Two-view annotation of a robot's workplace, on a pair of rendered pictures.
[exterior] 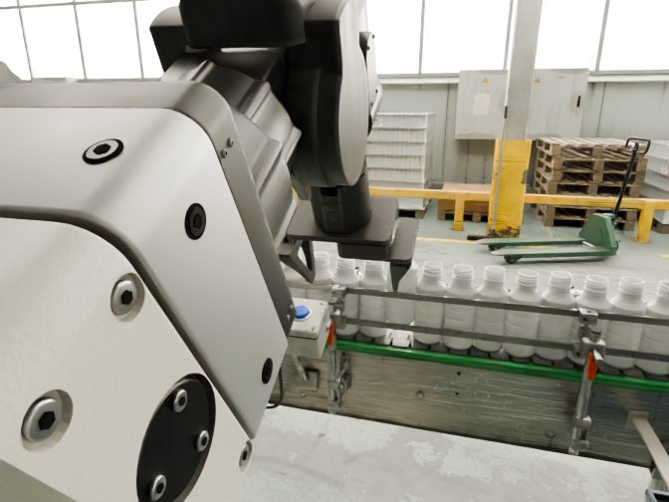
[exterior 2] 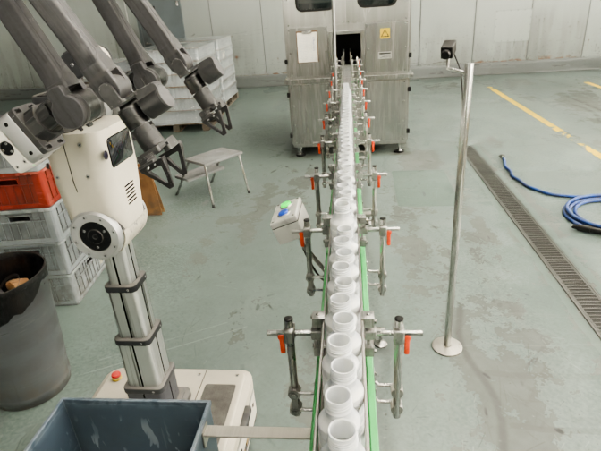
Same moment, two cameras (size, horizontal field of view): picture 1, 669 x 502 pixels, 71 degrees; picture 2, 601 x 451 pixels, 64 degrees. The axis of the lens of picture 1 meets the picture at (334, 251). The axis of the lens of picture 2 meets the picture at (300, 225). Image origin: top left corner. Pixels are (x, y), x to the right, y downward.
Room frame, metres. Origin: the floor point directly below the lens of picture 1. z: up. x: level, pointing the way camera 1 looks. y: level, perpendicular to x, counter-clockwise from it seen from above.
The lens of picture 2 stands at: (0.62, -1.18, 1.65)
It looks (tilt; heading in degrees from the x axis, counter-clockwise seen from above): 25 degrees down; 82
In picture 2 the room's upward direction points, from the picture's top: 4 degrees counter-clockwise
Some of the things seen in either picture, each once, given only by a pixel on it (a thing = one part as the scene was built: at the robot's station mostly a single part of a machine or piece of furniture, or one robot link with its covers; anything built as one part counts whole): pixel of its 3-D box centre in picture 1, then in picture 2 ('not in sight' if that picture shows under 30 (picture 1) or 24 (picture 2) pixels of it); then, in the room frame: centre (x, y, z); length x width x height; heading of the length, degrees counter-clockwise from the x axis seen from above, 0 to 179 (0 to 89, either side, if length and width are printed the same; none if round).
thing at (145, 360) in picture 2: not in sight; (148, 373); (0.23, 0.29, 0.45); 0.13 x 0.13 x 0.40; 75
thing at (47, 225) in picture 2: not in sight; (45, 208); (-0.59, 1.93, 0.55); 0.61 x 0.41 x 0.22; 82
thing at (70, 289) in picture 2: not in sight; (63, 268); (-0.59, 1.93, 0.11); 0.61 x 0.41 x 0.22; 81
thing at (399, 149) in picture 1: (394, 161); not in sight; (6.76, -0.87, 0.67); 1.24 x 1.03 x 1.35; 163
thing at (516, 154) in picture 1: (507, 189); not in sight; (5.16, -1.93, 0.55); 0.40 x 0.34 x 1.10; 75
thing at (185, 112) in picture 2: not in sight; (181, 85); (0.03, 6.79, 0.59); 1.24 x 1.03 x 1.17; 77
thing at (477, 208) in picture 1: (478, 201); not in sight; (6.43, -2.01, 0.16); 1.23 x 1.02 x 0.31; 163
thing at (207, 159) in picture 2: not in sight; (209, 174); (0.42, 3.33, 0.21); 0.61 x 0.47 x 0.41; 128
